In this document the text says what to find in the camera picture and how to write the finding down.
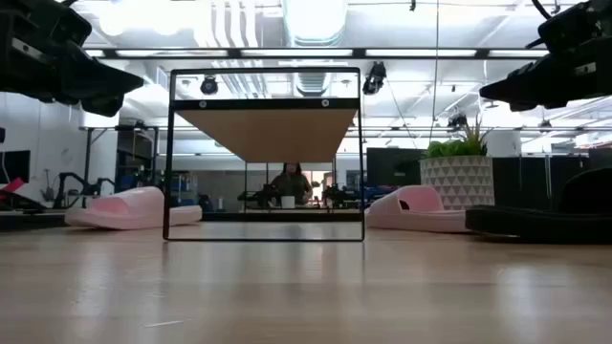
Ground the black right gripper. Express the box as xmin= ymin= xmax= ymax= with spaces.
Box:
xmin=479 ymin=0 xmax=612 ymax=113

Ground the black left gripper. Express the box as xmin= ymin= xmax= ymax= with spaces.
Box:
xmin=0 ymin=0 xmax=144 ymax=118

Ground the pink slide sandal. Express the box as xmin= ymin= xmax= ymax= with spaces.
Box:
xmin=365 ymin=184 xmax=472 ymax=234
xmin=64 ymin=185 xmax=203 ymax=231

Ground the black slide sandal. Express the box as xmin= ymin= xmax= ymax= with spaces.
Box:
xmin=465 ymin=166 xmax=612 ymax=245

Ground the black metal wooden shelf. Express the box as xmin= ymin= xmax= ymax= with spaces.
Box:
xmin=162 ymin=66 xmax=365 ymax=243

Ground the black storage rack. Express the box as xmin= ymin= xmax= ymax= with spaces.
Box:
xmin=114 ymin=124 xmax=159 ymax=192

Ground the black room partition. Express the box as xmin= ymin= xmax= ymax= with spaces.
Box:
xmin=492 ymin=155 xmax=589 ymax=211

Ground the black overhead beam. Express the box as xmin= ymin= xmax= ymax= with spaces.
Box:
xmin=80 ymin=46 xmax=551 ymax=61

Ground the green plant in patterned pot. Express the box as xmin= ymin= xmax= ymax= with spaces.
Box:
xmin=419 ymin=114 xmax=496 ymax=211

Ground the black desk monitor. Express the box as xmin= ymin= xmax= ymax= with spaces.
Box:
xmin=366 ymin=146 xmax=426 ymax=187

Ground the person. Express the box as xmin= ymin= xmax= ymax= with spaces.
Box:
xmin=270 ymin=161 xmax=315 ymax=206

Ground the black wall monitor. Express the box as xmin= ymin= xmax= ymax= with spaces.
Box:
xmin=0 ymin=149 xmax=32 ymax=184

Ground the black table rig frame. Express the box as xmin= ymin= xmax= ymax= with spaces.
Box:
xmin=0 ymin=209 xmax=369 ymax=230

